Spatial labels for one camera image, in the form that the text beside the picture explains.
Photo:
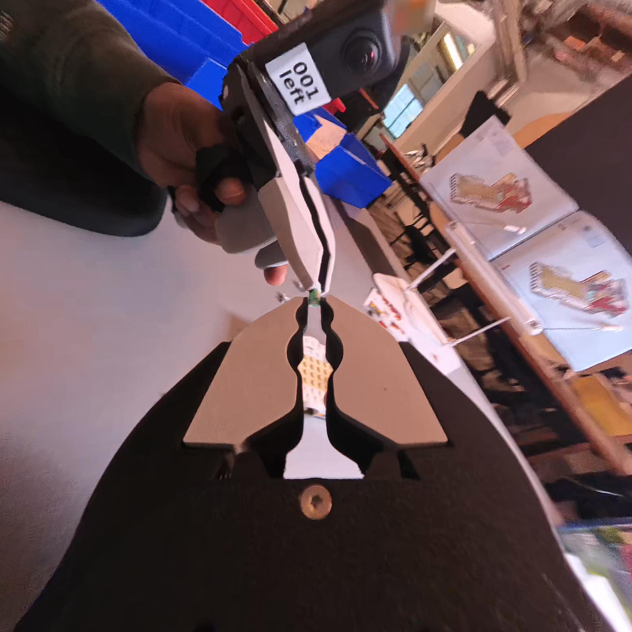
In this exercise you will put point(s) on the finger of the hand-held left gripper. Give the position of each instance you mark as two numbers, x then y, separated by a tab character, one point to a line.
296	232
328	237

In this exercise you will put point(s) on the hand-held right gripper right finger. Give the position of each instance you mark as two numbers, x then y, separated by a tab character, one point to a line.
385	390

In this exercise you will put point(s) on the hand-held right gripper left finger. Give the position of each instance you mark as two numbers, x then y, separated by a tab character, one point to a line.
247	390

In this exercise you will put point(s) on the mint green cylinder brick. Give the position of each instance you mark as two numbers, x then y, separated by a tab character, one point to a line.
314	297

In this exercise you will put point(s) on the toy brick camper van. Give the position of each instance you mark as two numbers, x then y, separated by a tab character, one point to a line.
312	368

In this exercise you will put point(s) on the person's left forearm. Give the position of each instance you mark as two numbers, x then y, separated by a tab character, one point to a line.
64	64

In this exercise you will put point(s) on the grey desk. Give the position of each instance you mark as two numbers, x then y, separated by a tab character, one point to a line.
123	321

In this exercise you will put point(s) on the person's left hand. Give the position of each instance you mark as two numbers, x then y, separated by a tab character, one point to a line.
177	128

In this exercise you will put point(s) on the white book stand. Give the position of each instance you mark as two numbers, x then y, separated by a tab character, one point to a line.
434	345

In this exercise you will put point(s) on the sticker sheet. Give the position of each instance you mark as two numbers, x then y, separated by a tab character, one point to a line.
385	311

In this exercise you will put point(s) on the spiral bound booklet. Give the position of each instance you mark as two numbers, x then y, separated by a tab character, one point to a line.
326	138

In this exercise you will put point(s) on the red storage bin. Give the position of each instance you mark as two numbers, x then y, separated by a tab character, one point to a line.
237	15

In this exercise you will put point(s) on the black padded rest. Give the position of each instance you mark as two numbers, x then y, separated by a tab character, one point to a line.
98	207

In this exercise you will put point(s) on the instruction booklet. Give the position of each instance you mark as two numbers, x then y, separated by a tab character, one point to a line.
582	247

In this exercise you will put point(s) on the black wood-rimmed panel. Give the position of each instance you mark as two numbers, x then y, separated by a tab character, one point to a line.
592	163

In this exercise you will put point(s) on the toy set box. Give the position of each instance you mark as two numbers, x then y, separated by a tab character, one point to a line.
602	553

